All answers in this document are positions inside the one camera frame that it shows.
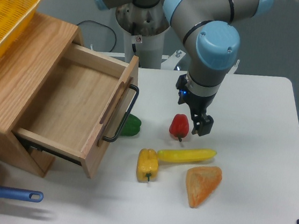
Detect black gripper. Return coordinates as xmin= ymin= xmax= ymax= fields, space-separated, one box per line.
xmin=176 ymin=73 xmax=220 ymax=136

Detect yellow banana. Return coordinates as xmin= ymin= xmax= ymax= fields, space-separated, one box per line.
xmin=157 ymin=148 xmax=217 ymax=163

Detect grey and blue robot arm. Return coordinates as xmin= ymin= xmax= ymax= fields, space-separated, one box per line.
xmin=94 ymin=0 xmax=274 ymax=136

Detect red bell pepper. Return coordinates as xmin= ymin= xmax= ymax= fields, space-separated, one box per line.
xmin=169 ymin=114 xmax=189 ymax=142

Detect orange triangular toast slice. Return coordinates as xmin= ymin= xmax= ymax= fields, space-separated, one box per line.
xmin=185 ymin=166 xmax=222 ymax=208

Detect green bell pepper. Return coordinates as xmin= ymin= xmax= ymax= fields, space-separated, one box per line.
xmin=120 ymin=114 xmax=142 ymax=137

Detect yellow bell pepper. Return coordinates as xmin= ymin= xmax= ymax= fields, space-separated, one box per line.
xmin=136 ymin=148 xmax=159 ymax=182

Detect open wooden drawer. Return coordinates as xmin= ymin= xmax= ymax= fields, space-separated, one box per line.
xmin=13 ymin=44 xmax=139 ymax=178

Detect wooden drawer cabinet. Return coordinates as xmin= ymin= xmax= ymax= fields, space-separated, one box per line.
xmin=0 ymin=12 xmax=83 ymax=177

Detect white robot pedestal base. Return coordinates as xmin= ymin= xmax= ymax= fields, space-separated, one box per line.
xmin=109 ymin=0 xmax=192 ymax=74

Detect black cable on floor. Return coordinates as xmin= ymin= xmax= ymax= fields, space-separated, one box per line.
xmin=73 ymin=18 xmax=129 ymax=56

